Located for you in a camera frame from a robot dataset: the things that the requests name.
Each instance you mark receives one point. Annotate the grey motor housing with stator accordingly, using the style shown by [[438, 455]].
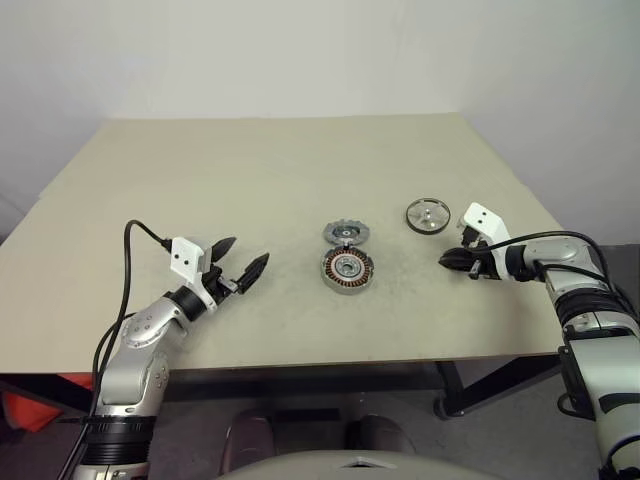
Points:
[[330, 273]]

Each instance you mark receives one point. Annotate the grey hinged housing lid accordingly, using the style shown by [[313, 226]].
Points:
[[346, 232]]

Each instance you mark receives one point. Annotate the black table frame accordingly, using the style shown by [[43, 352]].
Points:
[[300, 380]]

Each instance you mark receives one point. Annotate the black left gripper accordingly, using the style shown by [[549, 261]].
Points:
[[216, 285]]

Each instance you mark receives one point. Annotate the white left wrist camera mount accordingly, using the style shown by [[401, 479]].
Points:
[[186, 259]]

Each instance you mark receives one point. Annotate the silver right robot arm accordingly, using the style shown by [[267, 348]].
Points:
[[600, 350]]

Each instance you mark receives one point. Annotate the grey robot torso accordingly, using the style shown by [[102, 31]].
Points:
[[360, 470]]

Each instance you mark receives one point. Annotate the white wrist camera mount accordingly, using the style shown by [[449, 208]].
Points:
[[186, 259], [484, 219]]

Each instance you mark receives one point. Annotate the silver spoked rotor black rim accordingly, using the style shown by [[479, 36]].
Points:
[[427, 215]]

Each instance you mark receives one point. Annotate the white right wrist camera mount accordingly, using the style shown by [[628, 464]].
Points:
[[484, 219]]

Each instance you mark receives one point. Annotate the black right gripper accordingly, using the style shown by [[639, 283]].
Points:
[[479, 270]]

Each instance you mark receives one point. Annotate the orange fabric object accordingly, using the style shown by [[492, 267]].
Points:
[[30, 412]]

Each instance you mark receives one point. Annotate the dark rounded shape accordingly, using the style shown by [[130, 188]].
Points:
[[250, 440]]

